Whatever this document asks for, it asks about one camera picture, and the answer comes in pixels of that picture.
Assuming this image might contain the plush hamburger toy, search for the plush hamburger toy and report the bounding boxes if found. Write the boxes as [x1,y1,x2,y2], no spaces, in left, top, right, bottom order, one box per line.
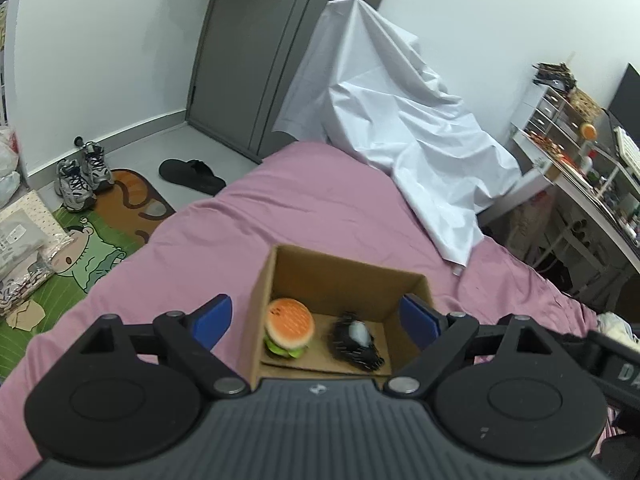
[264,298,316,359]

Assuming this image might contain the pink bed sheet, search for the pink bed sheet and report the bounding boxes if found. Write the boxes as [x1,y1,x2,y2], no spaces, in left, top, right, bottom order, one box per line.
[1,143,597,479]

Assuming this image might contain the cardboard box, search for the cardboard box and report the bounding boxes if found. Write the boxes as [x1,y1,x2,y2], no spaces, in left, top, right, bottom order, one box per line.
[235,245,433,387]

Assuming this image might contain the cartoon floor mat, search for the cartoon floor mat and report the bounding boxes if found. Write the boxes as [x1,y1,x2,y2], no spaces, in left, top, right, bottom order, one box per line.
[1,169,175,378]

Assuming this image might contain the grey sneaker left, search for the grey sneaker left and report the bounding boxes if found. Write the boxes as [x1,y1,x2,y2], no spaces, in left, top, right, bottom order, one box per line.
[54,159,96,212]

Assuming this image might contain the grey sneaker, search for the grey sneaker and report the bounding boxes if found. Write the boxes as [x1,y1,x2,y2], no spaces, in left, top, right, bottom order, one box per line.
[54,159,96,212]
[81,142,114,193]

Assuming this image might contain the packaged goods pile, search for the packaged goods pile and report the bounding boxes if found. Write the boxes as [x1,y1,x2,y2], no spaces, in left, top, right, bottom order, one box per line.
[1,127,70,318]

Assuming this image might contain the grey sneaker right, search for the grey sneaker right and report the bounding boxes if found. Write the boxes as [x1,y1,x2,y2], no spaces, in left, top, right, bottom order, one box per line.
[81,142,114,193]

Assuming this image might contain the white desk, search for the white desk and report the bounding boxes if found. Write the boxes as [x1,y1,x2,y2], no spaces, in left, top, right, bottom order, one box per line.
[479,127,640,306]

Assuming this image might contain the white drawer organizer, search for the white drawer organizer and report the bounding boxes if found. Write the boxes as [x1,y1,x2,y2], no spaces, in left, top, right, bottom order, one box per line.
[511,82,585,142]

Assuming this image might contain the white cover sheet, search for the white cover sheet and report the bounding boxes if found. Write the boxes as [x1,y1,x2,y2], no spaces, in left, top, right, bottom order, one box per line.
[273,0,521,266]

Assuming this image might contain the orange ball figurine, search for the orange ball figurine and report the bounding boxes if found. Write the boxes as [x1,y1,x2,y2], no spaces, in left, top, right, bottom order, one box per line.
[579,122,598,142]

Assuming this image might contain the white keyboard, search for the white keyboard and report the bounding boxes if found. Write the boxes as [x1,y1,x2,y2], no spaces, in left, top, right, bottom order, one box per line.
[614,126,640,178]

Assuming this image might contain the woven basket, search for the woven basket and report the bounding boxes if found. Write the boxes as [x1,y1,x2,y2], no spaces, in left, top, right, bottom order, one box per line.
[570,87,602,122]

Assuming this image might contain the black monitor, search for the black monitor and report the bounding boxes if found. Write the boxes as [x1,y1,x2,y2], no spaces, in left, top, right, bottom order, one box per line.
[608,64,640,144]

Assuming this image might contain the grey door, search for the grey door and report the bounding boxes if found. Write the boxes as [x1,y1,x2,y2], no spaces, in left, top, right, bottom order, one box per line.
[186,0,382,162]

